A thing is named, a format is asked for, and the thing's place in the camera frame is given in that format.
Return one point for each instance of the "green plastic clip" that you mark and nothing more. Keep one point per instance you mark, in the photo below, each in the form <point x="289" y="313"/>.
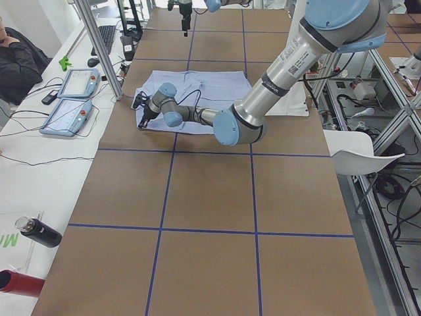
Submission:
<point x="65" y="63"/>

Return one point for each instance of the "red cylinder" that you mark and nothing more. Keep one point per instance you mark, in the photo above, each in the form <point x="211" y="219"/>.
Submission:
<point x="21" y="284"/>

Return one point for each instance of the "black water bottle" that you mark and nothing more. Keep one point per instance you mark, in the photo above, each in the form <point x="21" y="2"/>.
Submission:
<point x="38" y="231"/>

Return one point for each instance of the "upper teach pendant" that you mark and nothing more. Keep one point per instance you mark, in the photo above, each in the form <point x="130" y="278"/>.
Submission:
<point x="79" y="83"/>

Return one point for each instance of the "black mobile phone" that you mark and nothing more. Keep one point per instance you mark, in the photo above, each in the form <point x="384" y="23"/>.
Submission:
<point x="50" y="97"/>

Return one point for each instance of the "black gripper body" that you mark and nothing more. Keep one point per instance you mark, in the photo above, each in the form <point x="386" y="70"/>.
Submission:
<point x="185" y="10"/>
<point x="147" y="114"/>

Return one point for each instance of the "black computer mouse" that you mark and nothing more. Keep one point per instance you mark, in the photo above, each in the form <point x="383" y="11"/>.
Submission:
<point x="92" y="62"/>

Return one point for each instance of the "aluminium frame post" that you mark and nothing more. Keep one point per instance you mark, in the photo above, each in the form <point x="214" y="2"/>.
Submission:
<point x="100" y="49"/>

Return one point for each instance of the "lower teach pendant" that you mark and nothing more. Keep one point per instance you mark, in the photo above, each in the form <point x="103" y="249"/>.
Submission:
<point x="68" y="116"/>

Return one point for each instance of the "seated person in black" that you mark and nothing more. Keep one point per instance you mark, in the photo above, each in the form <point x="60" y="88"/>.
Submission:
<point x="22" y="65"/>

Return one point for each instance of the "black keyboard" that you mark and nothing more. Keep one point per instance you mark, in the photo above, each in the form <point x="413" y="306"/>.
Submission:
<point x="107" y="34"/>

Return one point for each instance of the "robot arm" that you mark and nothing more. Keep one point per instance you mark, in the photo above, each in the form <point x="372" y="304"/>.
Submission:
<point x="326" y="27"/>
<point x="211" y="5"/>

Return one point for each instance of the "teach pendant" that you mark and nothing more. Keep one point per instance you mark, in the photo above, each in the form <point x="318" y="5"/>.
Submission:
<point x="68" y="116"/>
<point x="79" y="83"/>

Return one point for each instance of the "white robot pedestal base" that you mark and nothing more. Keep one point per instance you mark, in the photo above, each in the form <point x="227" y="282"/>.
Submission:
<point x="292" y="104"/>

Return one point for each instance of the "blue striped button shirt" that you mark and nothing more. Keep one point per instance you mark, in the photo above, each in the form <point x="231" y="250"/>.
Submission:
<point x="215" y="90"/>

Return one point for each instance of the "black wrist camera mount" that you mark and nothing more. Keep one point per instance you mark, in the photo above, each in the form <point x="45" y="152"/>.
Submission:
<point x="140" y="100"/>

